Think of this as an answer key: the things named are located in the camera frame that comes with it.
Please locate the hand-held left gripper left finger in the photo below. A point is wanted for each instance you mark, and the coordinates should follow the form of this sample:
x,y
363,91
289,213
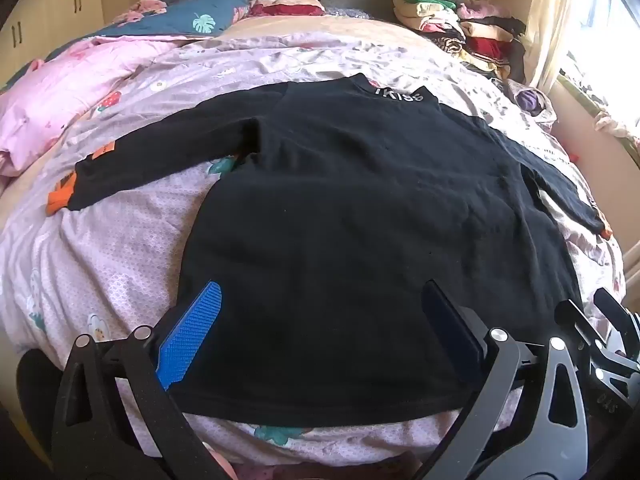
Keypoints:
x,y
190,332

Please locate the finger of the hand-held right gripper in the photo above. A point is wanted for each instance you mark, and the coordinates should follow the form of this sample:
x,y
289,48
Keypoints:
x,y
580,327
616,317

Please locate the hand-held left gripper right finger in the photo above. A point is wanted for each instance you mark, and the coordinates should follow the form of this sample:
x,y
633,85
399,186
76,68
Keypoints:
x,y
452,340

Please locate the black long-sleeved shirt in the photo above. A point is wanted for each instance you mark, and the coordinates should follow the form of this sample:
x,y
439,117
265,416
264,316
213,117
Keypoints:
x,y
350,210

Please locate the pile of folded clothes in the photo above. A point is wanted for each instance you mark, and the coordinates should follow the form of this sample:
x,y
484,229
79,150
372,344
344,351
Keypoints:
x,y
465,30

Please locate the purple strawberry print bed cover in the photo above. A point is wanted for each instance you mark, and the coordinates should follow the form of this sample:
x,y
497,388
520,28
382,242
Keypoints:
x,y
110,260

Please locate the white floral cloth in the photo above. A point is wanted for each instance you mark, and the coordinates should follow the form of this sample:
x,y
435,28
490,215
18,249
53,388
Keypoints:
x,y
550,110

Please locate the purple crumpled cloth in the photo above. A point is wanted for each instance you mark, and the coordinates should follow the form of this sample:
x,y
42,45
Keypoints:
x,y
531,100

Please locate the pink quilt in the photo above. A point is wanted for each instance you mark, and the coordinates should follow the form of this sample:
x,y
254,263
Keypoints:
x,y
55,95

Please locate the barred window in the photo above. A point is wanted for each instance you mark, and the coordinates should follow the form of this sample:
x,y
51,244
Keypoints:
x,y
607,40

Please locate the cream curtain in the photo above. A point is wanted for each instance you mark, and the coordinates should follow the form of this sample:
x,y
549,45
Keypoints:
x,y
552,15

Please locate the blue leaf print quilt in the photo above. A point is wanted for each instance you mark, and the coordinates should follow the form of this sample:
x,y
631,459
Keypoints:
x,y
185,12

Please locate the beige bed sheet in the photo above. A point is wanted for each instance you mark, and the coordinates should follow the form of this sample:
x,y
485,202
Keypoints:
x,y
320,27

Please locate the red pillow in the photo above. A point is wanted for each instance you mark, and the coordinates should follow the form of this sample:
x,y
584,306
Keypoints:
x,y
287,9

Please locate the cream wardrobe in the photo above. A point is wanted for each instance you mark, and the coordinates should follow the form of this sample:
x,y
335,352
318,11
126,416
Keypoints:
x,y
45,5

